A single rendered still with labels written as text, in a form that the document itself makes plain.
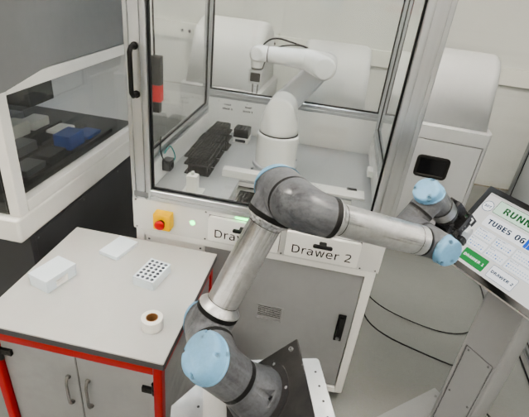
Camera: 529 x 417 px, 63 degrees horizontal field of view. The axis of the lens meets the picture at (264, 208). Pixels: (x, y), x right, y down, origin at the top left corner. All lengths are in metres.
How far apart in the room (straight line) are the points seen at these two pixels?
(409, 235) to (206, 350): 0.54
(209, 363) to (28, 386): 0.94
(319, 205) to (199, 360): 0.44
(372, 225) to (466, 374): 1.10
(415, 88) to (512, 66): 3.36
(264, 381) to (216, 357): 0.16
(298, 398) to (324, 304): 0.84
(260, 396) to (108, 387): 0.67
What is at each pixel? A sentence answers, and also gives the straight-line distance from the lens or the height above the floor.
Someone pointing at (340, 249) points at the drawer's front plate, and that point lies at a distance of 1.69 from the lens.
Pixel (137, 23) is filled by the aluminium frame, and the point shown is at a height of 1.60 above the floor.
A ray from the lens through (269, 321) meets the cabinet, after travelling 2.01.
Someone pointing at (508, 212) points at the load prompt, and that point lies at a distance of 1.71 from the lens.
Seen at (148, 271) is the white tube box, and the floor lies 0.79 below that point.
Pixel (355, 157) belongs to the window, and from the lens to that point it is 1.55.
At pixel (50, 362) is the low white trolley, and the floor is 0.61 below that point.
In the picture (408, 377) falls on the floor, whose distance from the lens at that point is 2.56.
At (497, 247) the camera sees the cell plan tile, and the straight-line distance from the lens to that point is 1.66.
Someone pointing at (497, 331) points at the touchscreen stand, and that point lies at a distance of 1.80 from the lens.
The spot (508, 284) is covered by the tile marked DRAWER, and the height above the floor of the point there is 1.00.
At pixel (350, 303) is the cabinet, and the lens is 1.89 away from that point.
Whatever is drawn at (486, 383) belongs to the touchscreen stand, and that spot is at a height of 0.54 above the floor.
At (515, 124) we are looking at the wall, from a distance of 4.97.
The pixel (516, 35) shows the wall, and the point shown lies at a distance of 4.76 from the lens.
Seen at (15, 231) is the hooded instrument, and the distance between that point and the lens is 1.85.
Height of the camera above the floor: 1.81
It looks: 30 degrees down
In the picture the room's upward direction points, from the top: 7 degrees clockwise
